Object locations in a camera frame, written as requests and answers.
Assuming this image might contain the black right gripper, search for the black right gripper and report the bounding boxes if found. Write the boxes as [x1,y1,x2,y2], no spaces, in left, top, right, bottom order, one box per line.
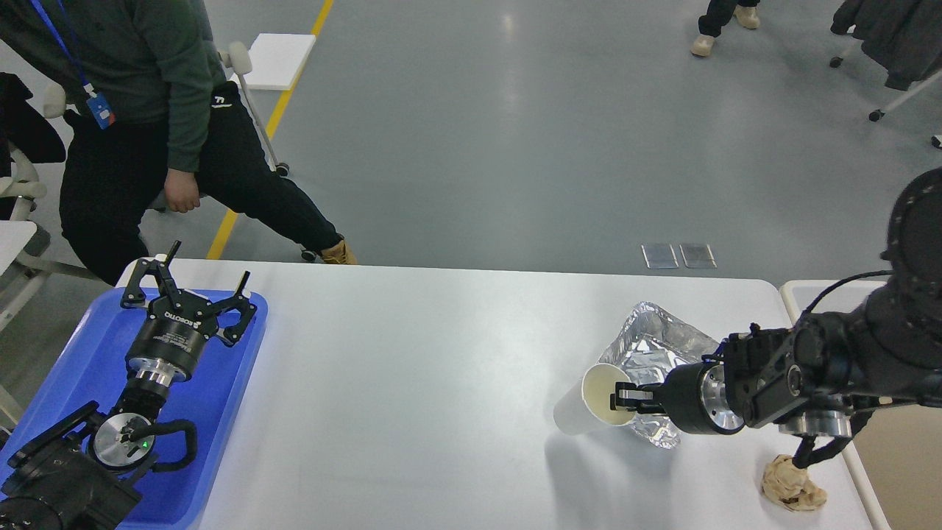
[609,362,745,436]

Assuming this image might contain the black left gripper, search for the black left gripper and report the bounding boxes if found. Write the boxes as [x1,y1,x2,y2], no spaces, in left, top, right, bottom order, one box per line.
[120,241,258,384]

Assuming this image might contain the white paper cup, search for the white paper cup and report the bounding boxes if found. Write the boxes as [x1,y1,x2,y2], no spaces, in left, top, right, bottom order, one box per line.
[553,363,636,436]

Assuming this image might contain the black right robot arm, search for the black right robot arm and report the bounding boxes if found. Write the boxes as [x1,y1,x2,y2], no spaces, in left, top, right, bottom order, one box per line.
[602,169,941,469]

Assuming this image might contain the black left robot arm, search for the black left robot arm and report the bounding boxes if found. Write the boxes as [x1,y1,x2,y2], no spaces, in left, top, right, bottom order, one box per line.
[2,246,268,529]

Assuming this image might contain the aluminium foil tray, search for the aluminium foil tray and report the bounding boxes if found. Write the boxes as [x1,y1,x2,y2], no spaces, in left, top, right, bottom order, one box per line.
[598,302,719,449]

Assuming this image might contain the blue plastic tray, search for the blue plastic tray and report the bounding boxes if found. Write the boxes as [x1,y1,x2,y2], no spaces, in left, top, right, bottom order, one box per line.
[2,289,268,529]

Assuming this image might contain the left floor socket plate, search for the left floor socket plate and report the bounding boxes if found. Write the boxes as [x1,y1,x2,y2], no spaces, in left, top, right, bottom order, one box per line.
[640,244,679,269]

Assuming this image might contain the floor socket plate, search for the floor socket plate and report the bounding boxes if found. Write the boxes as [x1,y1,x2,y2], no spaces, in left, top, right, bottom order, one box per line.
[679,244,718,269]
[640,244,679,269]

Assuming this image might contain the right floor socket plate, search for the right floor socket plate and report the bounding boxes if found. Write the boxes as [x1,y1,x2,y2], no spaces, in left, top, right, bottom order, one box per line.
[679,244,718,269]

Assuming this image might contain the crumpled brown paper ball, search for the crumpled brown paper ball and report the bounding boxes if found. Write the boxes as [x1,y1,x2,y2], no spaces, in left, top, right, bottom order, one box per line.
[761,455,829,512]

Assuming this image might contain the seated person green sweater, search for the seated person green sweater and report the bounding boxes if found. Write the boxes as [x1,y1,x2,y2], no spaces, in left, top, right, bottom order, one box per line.
[1,1,357,286]

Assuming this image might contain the white chair at left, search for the white chair at left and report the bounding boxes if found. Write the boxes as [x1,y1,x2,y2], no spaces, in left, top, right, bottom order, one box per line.
[1,73,95,329]

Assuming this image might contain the white board on floor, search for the white board on floor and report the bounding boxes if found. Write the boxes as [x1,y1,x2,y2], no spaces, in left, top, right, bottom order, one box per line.
[227,33,316,91]

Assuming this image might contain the beige plastic bin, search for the beige plastic bin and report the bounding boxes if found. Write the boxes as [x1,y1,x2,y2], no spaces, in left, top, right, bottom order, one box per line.
[779,280,942,530]

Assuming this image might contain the walking person dark trousers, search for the walking person dark trousers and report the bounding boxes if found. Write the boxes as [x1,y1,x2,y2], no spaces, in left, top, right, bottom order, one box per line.
[690,1,761,58]

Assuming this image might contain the coat rack with jackets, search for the coat rack with jackets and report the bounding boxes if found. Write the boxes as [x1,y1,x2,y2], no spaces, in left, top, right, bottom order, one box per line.
[829,1,941,123]

